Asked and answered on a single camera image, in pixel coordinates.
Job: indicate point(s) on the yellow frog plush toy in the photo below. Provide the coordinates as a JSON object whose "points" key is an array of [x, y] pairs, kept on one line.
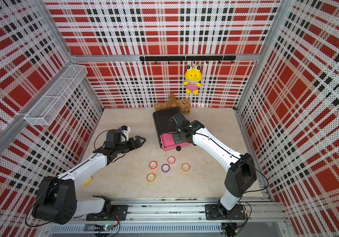
{"points": [[193, 77]]}

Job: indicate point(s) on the pink drawer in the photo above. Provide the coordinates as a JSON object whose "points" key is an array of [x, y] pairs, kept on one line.
{"points": [[171, 141]]}

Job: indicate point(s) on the yellow banana toy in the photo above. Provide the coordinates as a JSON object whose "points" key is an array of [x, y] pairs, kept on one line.
{"points": [[87, 181]]}

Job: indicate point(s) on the red tape roll left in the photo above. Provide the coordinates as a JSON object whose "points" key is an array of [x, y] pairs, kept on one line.
{"points": [[153, 165]]}

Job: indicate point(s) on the orange tape roll right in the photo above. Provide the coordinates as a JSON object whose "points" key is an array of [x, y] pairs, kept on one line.
{"points": [[185, 167]]}

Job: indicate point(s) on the orange tape roll left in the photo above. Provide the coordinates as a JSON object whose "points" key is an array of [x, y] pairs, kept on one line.
{"points": [[151, 177]]}

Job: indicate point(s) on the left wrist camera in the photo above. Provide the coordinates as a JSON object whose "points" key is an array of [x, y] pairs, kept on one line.
{"points": [[125, 130]]}

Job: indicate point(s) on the orange tape roll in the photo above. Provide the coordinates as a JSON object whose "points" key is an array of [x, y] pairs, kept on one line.
{"points": [[151, 177], [185, 167]]}

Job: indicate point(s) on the red tape roll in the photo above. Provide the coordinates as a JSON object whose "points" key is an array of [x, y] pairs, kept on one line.
{"points": [[171, 160], [153, 165]]}

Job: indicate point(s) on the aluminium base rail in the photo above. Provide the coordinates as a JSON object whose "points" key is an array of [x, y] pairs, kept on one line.
{"points": [[254, 217]]}

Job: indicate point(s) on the green circuit board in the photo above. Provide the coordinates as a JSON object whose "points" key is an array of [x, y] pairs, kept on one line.
{"points": [[105, 227]]}

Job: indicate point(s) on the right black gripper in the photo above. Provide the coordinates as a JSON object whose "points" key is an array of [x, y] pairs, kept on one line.
{"points": [[176, 136]]}

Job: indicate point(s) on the black hook rail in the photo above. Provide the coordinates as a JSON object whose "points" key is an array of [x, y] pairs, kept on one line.
{"points": [[156, 59]]}

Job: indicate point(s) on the red tape roll right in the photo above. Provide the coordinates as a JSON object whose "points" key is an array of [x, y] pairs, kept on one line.
{"points": [[171, 160]]}

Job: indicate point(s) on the white wire mesh basket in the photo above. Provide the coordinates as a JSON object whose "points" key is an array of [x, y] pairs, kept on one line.
{"points": [[48, 107]]}

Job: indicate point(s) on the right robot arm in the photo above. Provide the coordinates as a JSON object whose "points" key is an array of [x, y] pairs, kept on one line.
{"points": [[240, 169]]}

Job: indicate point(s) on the purple tape roll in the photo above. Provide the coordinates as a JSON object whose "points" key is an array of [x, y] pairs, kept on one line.
{"points": [[165, 168]]}

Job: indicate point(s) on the black drawer cabinet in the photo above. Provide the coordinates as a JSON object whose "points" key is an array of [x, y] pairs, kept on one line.
{"points": [[162, 121]]}

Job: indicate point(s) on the brown teddy bear plush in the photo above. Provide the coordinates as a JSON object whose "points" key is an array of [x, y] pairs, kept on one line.
{"points": [[184, 104]]}

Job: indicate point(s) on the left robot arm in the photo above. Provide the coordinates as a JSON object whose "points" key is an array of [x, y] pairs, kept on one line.
{"points": [[56, 200]]}

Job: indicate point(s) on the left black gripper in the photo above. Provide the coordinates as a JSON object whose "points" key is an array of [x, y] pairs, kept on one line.
{"points": [[133, 145]]}

